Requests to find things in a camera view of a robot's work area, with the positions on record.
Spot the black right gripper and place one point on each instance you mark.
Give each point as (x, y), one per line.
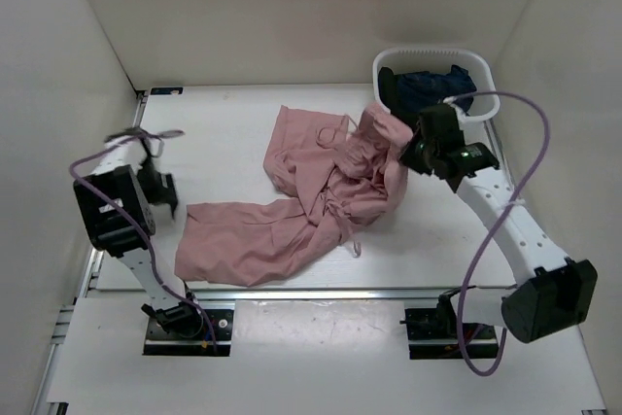
(407, 157)

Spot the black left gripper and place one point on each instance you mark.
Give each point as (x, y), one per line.
(166, 195)

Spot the pink trousers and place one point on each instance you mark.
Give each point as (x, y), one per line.
(337, 178)

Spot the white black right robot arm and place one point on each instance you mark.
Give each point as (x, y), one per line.
(553, 292)

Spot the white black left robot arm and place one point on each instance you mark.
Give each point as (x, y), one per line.
(117, 190)

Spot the dark blue garment in basin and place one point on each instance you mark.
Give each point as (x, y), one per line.
(419, 90)

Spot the white plastic basin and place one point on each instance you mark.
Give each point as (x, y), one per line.
(437, 59)

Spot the black garment over basin edge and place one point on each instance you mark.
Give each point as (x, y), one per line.
(387, 87)

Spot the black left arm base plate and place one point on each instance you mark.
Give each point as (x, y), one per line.
(192, 342)

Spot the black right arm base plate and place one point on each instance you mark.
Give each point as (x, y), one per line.
(429, 340)

